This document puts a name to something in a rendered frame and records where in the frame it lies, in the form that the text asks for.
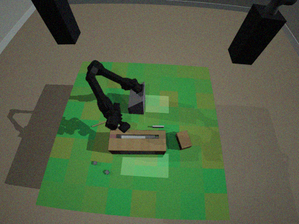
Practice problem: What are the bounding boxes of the tan rectangular block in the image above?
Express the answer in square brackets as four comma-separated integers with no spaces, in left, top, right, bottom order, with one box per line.
[175,131,192,150]

